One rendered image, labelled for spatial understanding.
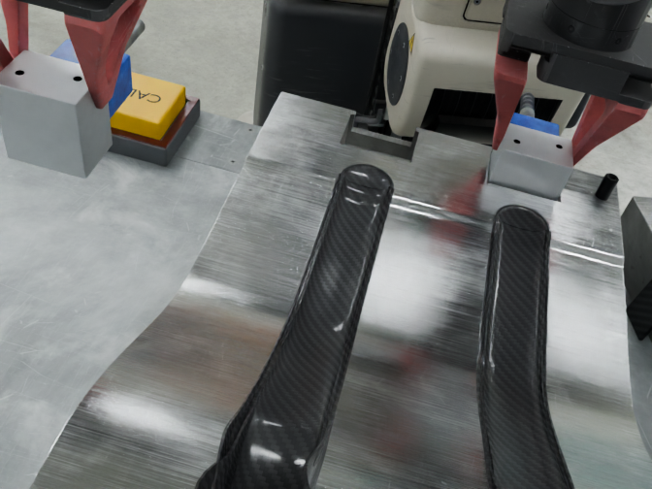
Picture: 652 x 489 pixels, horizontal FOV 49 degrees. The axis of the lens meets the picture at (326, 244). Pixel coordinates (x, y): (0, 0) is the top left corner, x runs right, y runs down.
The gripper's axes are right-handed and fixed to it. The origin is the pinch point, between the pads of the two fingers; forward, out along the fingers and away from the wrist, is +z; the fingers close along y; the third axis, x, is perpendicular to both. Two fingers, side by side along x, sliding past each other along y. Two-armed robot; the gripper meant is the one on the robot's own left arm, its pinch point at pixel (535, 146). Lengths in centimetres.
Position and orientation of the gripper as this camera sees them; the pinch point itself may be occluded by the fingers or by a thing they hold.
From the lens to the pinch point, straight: 53.3
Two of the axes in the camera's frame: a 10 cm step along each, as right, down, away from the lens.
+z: -1.6, 7.0, 6.9
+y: 9.6, 2.7, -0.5
